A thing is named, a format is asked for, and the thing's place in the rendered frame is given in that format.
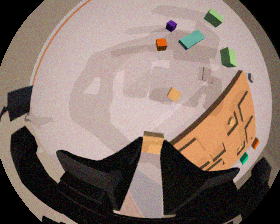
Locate turquoise flat block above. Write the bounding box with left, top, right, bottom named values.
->
left=179, top=30, right=205, bottom=51

